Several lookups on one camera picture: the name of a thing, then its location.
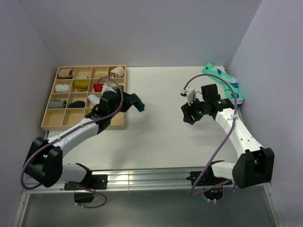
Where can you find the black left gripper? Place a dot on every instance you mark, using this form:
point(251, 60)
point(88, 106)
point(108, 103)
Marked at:
point(128, 99)

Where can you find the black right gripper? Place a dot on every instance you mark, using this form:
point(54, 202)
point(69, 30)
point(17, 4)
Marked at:
point(187, 110)

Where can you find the white sock black stripes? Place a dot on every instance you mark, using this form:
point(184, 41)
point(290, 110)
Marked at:
point(93, 99)

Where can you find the dark green reindeer sock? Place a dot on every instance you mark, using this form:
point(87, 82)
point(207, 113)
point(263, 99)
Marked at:
point(139, 105)

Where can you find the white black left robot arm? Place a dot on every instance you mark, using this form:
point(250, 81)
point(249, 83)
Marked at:
point(44, 161)

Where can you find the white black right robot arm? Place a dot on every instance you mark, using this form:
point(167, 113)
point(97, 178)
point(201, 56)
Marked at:
point(255, 163)

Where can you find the cream brown rolled sock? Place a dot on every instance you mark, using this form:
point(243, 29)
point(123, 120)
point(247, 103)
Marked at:
point(117, 72)

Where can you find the red rolled sock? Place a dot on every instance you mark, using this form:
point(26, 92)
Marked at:
point(98, 87)

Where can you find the mint green patterned sock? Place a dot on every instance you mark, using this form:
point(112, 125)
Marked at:
point(229, 83)

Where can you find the mustard yellow rolled sock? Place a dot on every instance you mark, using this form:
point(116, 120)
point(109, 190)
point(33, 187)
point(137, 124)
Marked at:
point(81, 85)

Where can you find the dark navy rolled sock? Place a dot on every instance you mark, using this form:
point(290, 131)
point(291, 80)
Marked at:
point(77, 104)

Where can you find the wooden compartment tray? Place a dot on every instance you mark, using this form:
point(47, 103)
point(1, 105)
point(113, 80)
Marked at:
point(64, 118)

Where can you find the pale green rolled sock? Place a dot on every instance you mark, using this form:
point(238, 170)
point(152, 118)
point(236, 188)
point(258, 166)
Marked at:
point(81, 77)

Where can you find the white rolled sock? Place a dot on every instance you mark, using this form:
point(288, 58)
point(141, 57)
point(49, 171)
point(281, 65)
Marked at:
point(62, 88)

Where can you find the beige rolled sock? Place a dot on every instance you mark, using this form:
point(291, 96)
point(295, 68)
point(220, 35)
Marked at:
point(65, 73)

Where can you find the grey rolled sock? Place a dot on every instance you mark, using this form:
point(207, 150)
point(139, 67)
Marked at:
point(57, 104)

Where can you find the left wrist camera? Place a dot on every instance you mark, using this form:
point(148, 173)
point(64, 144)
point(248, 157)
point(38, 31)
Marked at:
point(107, 87)

